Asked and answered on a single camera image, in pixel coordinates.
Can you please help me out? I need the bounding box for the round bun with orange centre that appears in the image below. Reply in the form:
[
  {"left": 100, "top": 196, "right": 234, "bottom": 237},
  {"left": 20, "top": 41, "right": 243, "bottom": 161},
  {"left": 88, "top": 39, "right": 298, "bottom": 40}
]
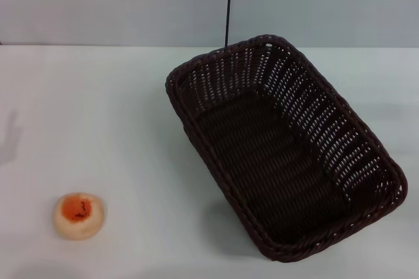
[{"left": 53, "top": 192, "right": 107, "bottom": 241}]

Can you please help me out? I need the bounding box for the thin black vertical cable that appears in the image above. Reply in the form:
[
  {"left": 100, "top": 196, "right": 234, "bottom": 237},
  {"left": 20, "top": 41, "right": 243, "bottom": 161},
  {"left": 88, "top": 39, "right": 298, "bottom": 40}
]
[{"left": 224, "top": 0, "right": 234, "bottom": 47}]

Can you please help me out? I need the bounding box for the dark brown woven basket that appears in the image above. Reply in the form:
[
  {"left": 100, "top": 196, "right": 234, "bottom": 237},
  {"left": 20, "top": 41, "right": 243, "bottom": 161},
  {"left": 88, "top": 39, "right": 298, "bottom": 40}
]
[{"left": 165, "top": 33, "right": 409, "bottom": 254}]

